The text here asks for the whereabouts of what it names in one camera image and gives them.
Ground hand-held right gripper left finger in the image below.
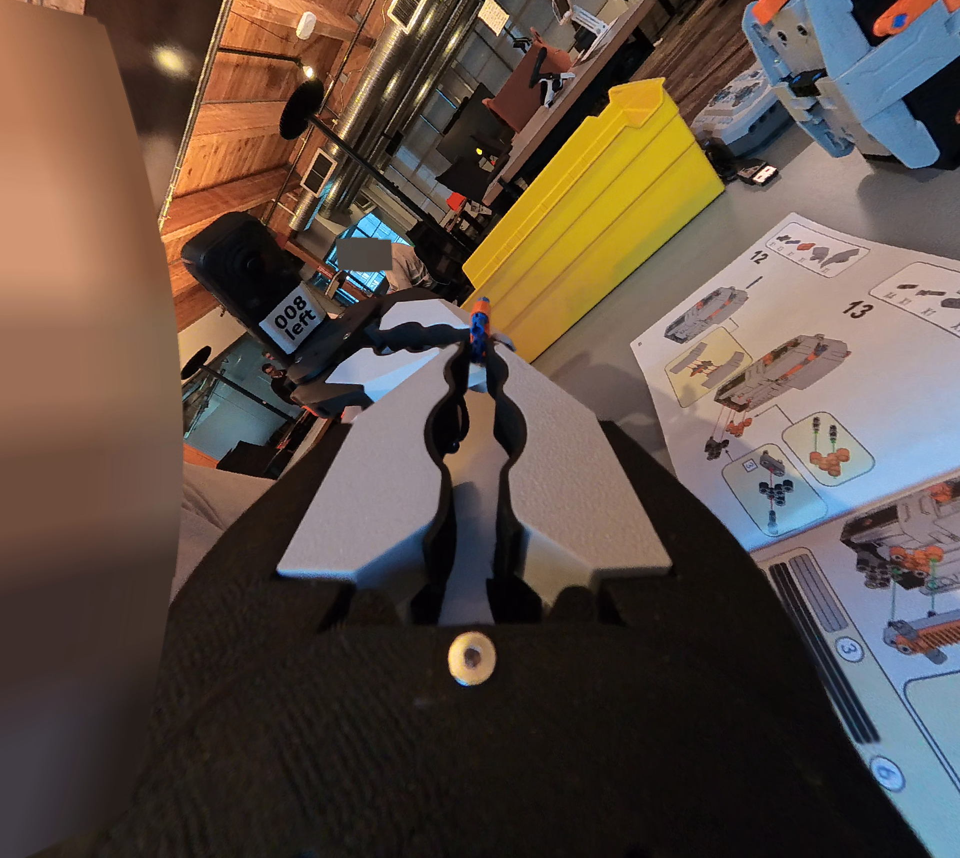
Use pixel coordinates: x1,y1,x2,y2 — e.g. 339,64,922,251
276,341,472,608

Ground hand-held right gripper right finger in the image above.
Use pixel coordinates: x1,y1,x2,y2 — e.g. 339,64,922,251
486,347,674,610

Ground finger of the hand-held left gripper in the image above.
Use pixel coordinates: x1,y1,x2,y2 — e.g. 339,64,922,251
367,299,472,357
322,347,447,417

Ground small blue orange brick pin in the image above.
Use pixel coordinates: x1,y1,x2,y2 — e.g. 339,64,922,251
466,297,498,394

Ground grey desk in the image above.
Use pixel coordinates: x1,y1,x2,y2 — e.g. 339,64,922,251
525,116,960,559

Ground black pole stand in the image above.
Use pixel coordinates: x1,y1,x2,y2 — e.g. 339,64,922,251
279,78,425,218

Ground yellow plastic bin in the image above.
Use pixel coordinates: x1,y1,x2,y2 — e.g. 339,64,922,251
461,77,727,364

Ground brown chair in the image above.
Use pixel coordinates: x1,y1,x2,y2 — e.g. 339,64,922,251
483,29,579,133

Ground long background table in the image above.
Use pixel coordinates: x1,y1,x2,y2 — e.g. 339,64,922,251
480,0,665,199

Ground building instruction booklet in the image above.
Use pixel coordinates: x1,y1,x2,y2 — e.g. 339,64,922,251
630,213,960,858

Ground grey brick battery box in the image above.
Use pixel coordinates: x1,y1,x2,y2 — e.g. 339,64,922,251
690,67,793,154

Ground grey brick robot model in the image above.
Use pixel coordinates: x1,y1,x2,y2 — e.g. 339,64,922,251
741,0,960,171

